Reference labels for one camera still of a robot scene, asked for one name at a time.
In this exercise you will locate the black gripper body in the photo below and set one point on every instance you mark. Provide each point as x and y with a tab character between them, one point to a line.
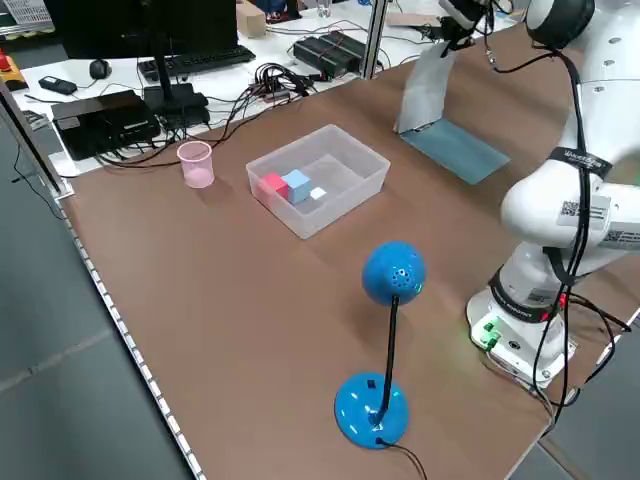
457	36

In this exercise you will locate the white A4 paper sheet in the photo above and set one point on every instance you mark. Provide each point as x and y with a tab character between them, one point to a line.
425	90

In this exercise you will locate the light blue clipboard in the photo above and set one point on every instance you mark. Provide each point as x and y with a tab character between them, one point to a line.
460	150

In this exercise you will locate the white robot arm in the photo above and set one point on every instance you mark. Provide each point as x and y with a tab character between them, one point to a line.
540	215

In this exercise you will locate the flat cardboard sheet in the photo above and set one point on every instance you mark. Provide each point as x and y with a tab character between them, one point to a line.
410	20

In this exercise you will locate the black flat device box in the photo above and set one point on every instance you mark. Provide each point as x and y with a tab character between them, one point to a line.
100	120

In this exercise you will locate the black finned power supply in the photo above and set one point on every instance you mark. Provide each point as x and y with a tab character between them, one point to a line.
350	45
322	60

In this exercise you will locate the small cardboard box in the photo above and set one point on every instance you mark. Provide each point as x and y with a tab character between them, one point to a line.
250	22

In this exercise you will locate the small white label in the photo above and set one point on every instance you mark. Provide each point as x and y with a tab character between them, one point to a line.
318	194

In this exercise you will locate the blue foam cube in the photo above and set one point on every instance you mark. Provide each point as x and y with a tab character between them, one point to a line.
297	187

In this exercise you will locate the clear plastic bin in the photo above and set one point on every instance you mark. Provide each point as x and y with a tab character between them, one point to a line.
320	220

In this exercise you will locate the red foam cube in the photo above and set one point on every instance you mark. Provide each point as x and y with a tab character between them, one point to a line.
274	184

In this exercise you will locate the blue desk lamp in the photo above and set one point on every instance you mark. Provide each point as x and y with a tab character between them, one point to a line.
395	270

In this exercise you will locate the black keyboard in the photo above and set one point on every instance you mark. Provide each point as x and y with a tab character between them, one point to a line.
210	57

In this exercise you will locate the pink translucent cup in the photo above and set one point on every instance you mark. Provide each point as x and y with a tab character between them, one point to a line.
197	172

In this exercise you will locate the black computer monitor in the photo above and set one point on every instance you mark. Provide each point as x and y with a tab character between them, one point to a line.
125	25

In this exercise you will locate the black computer mouse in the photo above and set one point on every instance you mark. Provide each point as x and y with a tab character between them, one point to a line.
100	68

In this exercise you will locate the black handheld remote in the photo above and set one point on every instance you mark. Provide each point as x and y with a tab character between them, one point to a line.
57	84

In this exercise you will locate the red emergency stop button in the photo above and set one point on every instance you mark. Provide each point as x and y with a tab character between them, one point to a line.
7	65

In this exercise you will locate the aluminium camera post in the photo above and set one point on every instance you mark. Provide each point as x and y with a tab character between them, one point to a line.
374	40

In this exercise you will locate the dark frame rail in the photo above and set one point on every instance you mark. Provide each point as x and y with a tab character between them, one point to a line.
30	137

